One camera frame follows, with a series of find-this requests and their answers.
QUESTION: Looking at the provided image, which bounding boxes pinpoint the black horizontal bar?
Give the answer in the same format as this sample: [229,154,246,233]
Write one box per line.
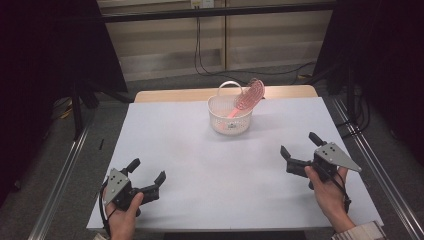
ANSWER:
[99,1,338,24]

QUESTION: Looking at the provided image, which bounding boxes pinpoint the wooden table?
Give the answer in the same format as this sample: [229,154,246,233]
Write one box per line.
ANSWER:
[133,84,318,104]

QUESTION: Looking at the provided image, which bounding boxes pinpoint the left gripper black strap cable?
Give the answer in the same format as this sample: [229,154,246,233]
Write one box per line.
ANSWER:
[98,181,116,238]

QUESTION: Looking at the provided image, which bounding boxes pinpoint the white wall socket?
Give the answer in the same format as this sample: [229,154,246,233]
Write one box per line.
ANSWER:
[190,0,215,9]

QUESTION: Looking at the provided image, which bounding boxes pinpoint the metal floor rail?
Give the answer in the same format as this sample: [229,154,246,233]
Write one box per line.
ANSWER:
[331,96,424,240]
[28,123,92,240]

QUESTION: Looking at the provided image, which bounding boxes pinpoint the black curtain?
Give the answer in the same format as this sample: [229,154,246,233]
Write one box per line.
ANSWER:
[313,0,424,168]
[0,0,129,208]

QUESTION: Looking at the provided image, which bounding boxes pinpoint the black hanging cable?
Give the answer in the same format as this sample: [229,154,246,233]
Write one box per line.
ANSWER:
[194,16,243,85]
[198,16,318,77]

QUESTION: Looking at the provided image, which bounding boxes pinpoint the black floor cables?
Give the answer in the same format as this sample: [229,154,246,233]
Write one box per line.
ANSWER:
[335,86,372,140]

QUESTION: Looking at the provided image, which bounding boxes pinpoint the right gripper black strap cable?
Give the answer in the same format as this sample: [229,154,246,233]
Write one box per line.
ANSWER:
[319,163,353,214]

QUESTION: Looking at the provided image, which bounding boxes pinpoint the white table mat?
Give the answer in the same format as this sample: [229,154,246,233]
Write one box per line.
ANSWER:
[86,96,384,233]

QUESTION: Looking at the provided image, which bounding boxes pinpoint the pink hairbrush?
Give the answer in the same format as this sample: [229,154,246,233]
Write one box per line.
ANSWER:
[227,77,266,120]

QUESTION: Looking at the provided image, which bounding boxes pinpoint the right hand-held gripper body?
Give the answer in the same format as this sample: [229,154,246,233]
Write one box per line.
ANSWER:
[313,142,363,183]

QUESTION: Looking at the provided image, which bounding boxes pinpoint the person's left hand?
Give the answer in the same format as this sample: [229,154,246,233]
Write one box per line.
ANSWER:
[105,192,145,240]

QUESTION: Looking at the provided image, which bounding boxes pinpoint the person's right hand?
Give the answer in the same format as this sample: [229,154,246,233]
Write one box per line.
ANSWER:
[304,165,356,234]

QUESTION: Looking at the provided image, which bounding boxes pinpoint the gripper black strap cable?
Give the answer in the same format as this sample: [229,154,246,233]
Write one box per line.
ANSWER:
[98,181,116,238]
[319,163,353,214]

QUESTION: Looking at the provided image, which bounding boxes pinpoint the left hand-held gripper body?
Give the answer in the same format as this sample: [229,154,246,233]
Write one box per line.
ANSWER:
[103,168,141,214]

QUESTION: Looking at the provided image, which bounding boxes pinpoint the black stand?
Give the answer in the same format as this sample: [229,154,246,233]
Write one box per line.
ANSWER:
[68,78,134,141]

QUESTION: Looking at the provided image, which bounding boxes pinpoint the white plastic basket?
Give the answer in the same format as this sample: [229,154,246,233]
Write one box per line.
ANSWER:
[206,80,255,136]

